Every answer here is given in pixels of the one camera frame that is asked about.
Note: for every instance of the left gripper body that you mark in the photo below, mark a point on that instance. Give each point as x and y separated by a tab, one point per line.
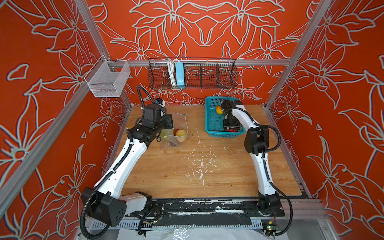
165	123

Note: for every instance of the yellow red peach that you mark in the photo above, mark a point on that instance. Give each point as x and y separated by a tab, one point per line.
219	110

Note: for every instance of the light blue box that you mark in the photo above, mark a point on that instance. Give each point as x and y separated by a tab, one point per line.
180	75

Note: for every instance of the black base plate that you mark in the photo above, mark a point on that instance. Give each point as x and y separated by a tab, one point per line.
228	205

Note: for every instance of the yellow potato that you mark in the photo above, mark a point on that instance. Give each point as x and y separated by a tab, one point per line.
181	135

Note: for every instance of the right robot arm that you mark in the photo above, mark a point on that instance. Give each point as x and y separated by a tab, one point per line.
260	140

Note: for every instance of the clear zip top bag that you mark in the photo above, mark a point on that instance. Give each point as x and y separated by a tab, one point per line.
175	137

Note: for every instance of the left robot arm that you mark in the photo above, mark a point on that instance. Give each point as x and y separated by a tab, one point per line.
104	204

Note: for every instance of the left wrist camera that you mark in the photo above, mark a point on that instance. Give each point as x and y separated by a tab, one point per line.
154	112

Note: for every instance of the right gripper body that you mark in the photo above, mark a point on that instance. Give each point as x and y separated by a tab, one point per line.
231	122

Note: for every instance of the black wire wall basket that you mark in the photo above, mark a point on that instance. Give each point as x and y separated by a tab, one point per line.
200	73

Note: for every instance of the clear wire wall basket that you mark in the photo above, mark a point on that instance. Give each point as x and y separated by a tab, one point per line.
107	79

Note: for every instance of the turquoise plastic basket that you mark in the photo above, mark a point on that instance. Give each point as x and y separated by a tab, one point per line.
214	121

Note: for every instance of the green cabbage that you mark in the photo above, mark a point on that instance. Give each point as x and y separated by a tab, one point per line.
167	134

